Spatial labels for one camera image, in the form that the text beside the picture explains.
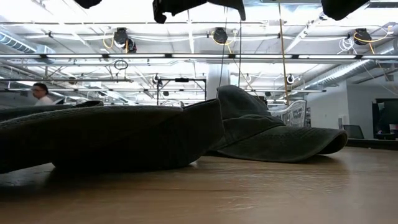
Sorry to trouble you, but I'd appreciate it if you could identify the dark grey cap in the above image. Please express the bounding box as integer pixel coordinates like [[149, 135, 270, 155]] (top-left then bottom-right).
[[0, 100, 104, 123], [0, 98, 225, 174], [214, 84, 348, 164]]

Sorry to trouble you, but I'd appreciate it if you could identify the long ceiling light bar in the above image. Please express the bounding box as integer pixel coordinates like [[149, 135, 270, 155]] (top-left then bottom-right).
[[0, 53, 398, 60]]

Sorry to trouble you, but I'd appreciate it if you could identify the clear plastic bin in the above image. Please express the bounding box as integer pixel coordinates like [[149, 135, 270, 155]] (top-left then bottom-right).
[[270, 99, 308, 128], [160, 99, 186, 109]]

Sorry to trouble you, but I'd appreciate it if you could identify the person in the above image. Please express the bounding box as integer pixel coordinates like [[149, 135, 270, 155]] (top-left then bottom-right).
[[30, 82, 54, 106]]

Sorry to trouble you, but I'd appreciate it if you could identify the grey office chair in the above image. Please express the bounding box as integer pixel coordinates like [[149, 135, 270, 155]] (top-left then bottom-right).
[[343, 124, 365, 140]]

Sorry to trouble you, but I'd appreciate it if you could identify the black ceiling cable reel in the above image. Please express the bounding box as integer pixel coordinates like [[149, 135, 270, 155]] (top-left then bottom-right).
[[353, 27, 373, 46], [113, 27, 138, 54], [213, 27, 229, 45]]

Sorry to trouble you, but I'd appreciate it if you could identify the black hanging cable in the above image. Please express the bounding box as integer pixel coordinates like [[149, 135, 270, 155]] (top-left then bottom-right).
[[237, 18, 243, 89]]

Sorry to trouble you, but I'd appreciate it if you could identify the black gantry frame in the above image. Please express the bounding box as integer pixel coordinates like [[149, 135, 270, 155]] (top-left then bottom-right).
[[156, 77, 208, 106]]

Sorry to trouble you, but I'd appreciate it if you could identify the yellow cable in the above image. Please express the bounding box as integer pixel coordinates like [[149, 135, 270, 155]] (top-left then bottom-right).
[[277, 0, 290, 106]]

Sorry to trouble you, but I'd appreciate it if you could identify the silver ventilation duct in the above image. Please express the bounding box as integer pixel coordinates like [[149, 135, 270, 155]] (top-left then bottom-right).
[[306, 58, 398, 91]]

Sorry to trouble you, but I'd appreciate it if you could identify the black metal table frame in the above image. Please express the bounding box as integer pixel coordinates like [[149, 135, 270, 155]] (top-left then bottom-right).
[[346, 138, 398, 151]]

